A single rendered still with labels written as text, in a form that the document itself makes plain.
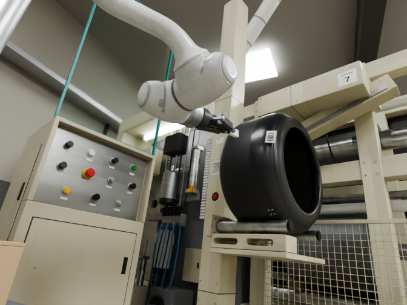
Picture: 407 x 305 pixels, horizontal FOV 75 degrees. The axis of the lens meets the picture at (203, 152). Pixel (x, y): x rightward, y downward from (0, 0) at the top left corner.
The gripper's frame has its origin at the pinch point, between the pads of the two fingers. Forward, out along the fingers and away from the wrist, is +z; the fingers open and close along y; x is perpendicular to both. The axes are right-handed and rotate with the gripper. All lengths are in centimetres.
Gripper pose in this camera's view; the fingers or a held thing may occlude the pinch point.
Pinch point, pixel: (232, 131)
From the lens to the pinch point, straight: 103.3
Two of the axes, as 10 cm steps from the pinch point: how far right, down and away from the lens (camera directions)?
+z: 6.8, 2.0, 7.1
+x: 0.0, 9.6, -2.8
